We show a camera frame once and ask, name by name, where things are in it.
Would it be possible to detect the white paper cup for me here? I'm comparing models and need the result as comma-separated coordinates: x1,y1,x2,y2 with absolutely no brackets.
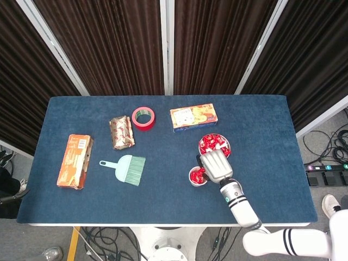
188,166,209,187

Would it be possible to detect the white partition post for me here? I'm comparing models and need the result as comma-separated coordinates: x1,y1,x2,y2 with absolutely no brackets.
234,0,289,95
15,0,90,96
159,0,175,96

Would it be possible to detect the red tape roll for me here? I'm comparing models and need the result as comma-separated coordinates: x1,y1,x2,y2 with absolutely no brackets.
132,107,156,132

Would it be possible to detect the black floor cable bundle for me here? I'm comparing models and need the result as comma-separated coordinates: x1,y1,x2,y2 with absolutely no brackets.
303,108,348,166
78,227,147,261
208,227,245,261

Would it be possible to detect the brown curtain panel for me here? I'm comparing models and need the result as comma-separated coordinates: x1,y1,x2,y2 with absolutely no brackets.
32,0,165,96
0,0,82,156
173,0,278,95
240,0,348,133

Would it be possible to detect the red object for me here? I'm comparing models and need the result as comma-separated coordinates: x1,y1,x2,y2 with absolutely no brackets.
190,167,208,184

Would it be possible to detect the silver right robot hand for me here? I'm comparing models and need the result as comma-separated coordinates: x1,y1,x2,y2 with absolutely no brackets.
196,150,234,183

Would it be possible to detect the white partition bottom rail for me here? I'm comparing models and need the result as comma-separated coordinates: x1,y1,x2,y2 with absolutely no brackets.
0,140,35,160
295,95,348,139

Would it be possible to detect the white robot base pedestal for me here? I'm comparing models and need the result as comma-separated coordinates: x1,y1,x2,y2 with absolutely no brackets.
127,226,206,261

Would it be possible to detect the grey shoe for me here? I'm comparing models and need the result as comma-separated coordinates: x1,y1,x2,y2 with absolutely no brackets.
35,246,64,261

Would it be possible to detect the round metal plate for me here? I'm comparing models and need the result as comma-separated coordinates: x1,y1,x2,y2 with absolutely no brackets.
198,133,232,158

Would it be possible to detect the white green hand brush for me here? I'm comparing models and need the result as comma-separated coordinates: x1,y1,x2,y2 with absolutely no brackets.
99,154,146,187

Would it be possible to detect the plate of red candies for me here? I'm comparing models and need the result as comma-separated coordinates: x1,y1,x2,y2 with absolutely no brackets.
200,133,231,158

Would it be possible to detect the blue yellow cracker box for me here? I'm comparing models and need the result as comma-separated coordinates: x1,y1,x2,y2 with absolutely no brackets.
170,103,219,133

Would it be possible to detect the white sneaker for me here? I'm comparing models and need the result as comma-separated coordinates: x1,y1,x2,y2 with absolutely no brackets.
322,194,342,219

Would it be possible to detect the orange cardboard box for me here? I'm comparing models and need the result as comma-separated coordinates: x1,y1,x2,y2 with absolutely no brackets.
56,134,94,190

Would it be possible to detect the brown patterned snack bag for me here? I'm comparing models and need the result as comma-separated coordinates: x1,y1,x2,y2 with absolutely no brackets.
109,115,136,150

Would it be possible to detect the blue felt tablecloth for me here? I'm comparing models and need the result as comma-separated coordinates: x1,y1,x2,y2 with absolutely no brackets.
16,95,318,224

